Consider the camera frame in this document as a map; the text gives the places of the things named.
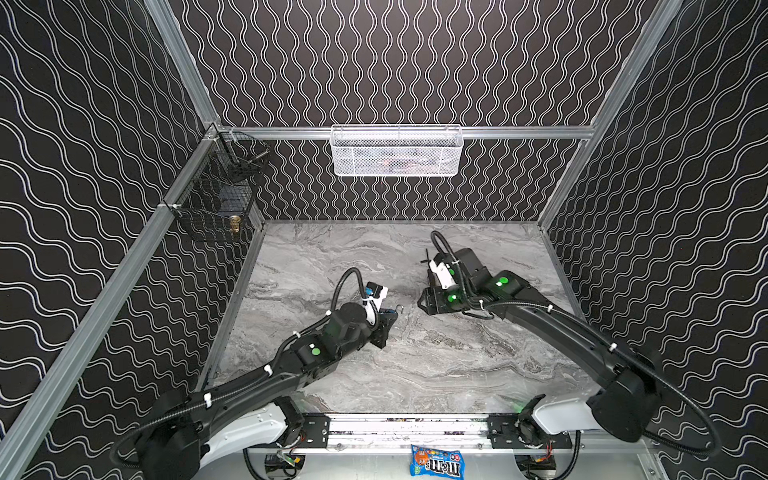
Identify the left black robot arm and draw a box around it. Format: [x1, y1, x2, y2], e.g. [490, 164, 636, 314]
[109, 267, 399, 479]

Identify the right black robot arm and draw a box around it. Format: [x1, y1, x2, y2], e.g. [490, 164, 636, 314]
[418, 230, 722, 457]

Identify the blue candy bag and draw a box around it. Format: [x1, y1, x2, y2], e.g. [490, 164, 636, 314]
[410, 445, 465, 479]

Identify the white mesh basket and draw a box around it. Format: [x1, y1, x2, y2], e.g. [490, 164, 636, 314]
[329, 124, 464, 177]

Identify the brass padlock in basket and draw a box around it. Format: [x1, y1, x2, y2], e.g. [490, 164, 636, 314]
[229, 215, 242, 234]

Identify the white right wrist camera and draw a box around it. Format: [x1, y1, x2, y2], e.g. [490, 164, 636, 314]
[428, 256, 457, 290]

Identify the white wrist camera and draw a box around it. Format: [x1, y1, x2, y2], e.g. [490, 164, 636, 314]
[364, 281, 389, 309]
[428, 256, 457, 290]

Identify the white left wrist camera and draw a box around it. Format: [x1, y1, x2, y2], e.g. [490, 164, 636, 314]
[364, 281, 389, 309]

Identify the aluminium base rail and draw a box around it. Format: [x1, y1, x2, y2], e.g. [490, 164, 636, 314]
[239, 412, 652, 454]

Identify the black wire basket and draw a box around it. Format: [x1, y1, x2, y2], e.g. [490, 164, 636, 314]
[171, 132, 272, 245]

